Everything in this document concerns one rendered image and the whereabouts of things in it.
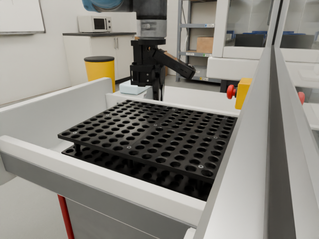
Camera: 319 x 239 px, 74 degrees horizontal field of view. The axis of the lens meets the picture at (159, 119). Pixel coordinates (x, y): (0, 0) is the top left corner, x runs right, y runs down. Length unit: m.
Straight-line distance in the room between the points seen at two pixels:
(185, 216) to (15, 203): 1.58
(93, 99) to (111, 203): 0.29
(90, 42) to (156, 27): 3.26
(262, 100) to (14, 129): 0.34
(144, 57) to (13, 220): 1.31
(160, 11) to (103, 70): 2.48
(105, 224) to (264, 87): 0.70
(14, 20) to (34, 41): 0.37
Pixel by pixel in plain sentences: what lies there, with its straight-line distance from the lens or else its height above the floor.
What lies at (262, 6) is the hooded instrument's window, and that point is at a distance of 1.09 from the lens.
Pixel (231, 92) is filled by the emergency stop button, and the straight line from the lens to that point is 0.60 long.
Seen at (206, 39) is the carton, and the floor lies 0.83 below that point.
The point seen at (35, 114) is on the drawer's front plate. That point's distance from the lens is 0.41.
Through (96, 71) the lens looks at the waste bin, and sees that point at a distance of 3.00.
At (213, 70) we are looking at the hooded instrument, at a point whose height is 0.84.
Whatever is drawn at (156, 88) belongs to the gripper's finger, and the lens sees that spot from 0.54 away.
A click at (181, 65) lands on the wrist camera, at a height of 0.95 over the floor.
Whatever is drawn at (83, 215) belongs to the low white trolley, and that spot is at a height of 0.43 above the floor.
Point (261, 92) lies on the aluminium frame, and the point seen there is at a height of 0.99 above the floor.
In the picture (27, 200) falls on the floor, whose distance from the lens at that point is 1.72.
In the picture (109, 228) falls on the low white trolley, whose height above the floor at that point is 0.43.
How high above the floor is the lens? 1.04
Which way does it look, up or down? 24 degrees down
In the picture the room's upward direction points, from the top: straight up
